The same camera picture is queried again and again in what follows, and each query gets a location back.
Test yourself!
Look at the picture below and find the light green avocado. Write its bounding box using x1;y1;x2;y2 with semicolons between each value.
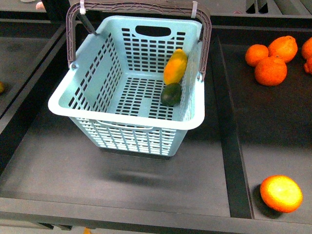
160;83;182;106

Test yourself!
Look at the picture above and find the black tray left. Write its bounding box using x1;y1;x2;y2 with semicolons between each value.
0;21;254;227

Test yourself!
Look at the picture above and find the yellow mango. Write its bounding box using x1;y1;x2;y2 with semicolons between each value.
163;49;188;85

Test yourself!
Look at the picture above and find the yellow orange front right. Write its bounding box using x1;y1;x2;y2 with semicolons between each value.
260;175;303;213

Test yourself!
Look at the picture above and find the orange back pointed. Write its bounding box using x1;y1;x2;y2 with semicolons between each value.
268;36;298;63

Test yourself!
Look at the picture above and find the orange back small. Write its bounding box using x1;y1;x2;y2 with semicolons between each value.
245;44;269;67

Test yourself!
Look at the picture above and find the light blue plastic basket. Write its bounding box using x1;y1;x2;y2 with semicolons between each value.
48;0;212;156

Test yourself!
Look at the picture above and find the yellow fruit left edge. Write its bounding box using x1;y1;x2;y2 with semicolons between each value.
0;82;5;94

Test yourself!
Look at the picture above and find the black tray with oranges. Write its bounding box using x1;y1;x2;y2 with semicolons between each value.
209;26;312;224

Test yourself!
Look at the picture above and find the orange large round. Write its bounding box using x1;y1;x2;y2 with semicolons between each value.
254;56;288;86

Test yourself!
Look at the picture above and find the orange fragment right edge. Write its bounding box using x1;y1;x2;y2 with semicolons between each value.
304;57;312;74

